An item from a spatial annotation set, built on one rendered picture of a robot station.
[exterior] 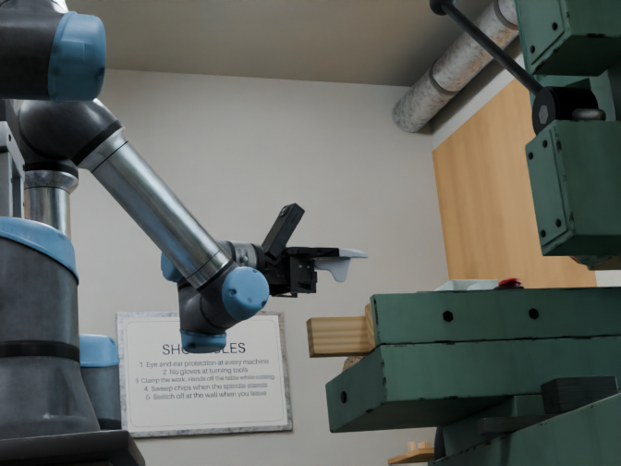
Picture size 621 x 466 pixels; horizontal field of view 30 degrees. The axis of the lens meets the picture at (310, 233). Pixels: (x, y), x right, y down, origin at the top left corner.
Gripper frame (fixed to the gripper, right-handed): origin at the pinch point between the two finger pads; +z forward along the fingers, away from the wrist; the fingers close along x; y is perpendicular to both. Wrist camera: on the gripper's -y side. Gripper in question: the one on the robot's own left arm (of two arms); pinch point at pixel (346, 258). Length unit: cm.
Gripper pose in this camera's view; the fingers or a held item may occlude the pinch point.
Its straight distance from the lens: 211.5
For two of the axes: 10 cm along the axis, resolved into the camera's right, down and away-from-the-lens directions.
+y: 0.3, 9.8, -1.8
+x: 5.0, -1.7, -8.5
